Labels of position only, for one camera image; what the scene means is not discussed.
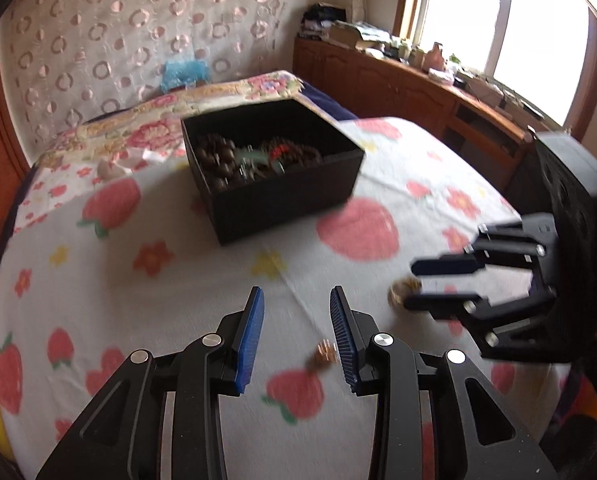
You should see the wooden cabinet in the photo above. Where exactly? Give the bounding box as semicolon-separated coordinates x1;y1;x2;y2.
293;35;549;196

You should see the black jewelry box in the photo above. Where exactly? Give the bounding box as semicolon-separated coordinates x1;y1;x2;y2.
181;99;365;246

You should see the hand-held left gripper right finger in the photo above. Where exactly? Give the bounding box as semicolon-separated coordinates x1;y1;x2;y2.
329;286;559;480

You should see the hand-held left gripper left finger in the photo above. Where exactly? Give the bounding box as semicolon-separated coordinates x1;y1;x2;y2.
36;286;266;480

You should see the bright window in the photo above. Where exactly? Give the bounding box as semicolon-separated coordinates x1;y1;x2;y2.
403;0;597;126

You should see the brown wooden bead bracelet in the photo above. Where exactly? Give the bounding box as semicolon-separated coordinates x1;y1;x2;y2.
193;132;240;192
261;135;325;167

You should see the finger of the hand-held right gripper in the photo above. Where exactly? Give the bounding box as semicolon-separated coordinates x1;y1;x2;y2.
411;219;555;278
403;286;560;360

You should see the circle pattern sheer curtain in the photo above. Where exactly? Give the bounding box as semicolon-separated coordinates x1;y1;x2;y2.
0;0;299;161

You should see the dark floral cloth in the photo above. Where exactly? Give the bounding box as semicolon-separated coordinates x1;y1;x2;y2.
553;330;597;480

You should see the strawberry printed blanket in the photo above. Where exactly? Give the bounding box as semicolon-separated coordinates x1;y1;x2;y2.
0;117;579;480

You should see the green jade bangle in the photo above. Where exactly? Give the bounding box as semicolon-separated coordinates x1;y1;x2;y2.
236;147;286;176

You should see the dark blue bedsheet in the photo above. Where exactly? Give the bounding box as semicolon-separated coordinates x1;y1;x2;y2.
298;85;360;121

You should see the floral quilt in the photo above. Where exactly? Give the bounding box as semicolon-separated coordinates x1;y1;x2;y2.
53;72;311;161

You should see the blue fluffy cloth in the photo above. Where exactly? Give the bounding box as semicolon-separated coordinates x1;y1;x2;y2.
161;59;210;92

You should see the small gold ornament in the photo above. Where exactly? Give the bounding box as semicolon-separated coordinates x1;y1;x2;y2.
388;277;422;308
305;340;337;368

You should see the pile of clutter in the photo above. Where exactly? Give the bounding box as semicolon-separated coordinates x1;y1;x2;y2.
298;4;549;121

